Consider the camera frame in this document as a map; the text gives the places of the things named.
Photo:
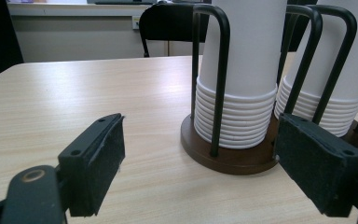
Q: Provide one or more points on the white wall outlet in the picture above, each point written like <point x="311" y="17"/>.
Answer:
<point x="136" y="22"/>

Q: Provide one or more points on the stack of white paper cups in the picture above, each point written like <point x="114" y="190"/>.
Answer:
<point x="245" y="68"/>
<point x="351" y="62"/>

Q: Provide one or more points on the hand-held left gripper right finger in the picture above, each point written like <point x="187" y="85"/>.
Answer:
<point x="317" y="161"/>

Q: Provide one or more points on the black folding chair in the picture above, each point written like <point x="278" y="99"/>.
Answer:
<point x="167" y="25"/>

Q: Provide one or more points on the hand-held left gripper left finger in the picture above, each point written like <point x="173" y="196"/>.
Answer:
<point x="96" y="161"/>

